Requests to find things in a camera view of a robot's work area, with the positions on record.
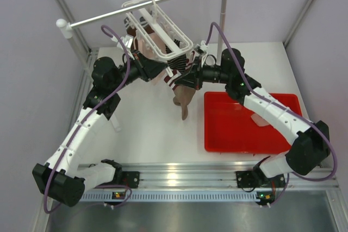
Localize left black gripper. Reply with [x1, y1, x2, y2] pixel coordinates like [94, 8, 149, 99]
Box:
[110, 49, 168, 92]

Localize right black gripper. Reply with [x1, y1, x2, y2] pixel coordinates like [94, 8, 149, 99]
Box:
[175, 56, 231, 91]

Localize white plastic clip hanger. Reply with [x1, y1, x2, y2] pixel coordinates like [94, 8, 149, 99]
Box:
[122, 0, 194, 62]

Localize taupe sock with striped cuff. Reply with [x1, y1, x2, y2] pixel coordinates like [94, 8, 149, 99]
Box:
[183, 51, 195, 73]

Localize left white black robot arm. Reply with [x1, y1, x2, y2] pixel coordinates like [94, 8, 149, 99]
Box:
[32, 51, 167, 207]

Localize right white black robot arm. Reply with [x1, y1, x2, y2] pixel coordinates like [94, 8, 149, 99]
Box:
[175, 48, 332, 187]

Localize black white striped sock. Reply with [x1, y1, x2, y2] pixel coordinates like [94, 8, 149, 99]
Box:
[165, 39, 186, 74]

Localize dark brown hanging sock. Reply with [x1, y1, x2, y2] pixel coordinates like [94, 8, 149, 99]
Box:
[124, 16, 154, 50]

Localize red plastic tray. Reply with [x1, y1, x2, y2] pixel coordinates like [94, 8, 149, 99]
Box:
[204, 92, 290, 154]

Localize pink sock in tray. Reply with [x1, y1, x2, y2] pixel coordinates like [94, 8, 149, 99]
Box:
[251, 114, 269, 127]

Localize white metal drying rack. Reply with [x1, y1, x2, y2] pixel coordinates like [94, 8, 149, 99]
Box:
[56, 0, 226, 64]

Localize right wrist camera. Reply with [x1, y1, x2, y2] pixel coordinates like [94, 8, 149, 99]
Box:
[194, 40, 209, 58]

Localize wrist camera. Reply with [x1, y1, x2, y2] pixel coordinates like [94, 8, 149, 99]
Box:
[194, 40, 209, 58]
[113, 35, 134, 52]

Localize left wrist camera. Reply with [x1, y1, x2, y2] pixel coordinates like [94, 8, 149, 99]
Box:
[113, 35, 134, 52]

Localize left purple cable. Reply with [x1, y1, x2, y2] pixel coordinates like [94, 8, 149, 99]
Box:
[42, 25, 133, 214]

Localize purple cable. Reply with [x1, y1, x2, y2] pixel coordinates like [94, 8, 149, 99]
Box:
[42, 25, 133, 214]
[205, 22, 339, 207]

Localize aluminium mounting rail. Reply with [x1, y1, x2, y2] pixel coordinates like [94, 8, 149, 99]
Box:
[43, 161, 340, 203]

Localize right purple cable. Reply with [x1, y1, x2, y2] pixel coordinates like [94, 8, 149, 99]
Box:
[205, 22, 339, 207]

